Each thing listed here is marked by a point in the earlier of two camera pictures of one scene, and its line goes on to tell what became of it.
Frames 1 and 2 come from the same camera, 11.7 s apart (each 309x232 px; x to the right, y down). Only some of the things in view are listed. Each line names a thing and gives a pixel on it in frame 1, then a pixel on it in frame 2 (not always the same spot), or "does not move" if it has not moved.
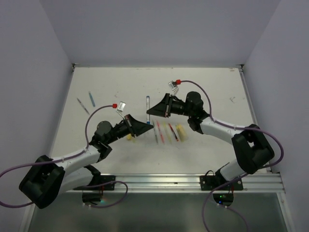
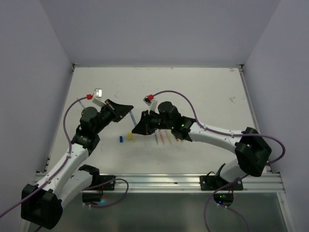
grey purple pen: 83,106 does not move
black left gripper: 135,127 → 118,111
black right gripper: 164,108 → 141,128
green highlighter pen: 155,132 does not move
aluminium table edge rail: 267,182 does not move
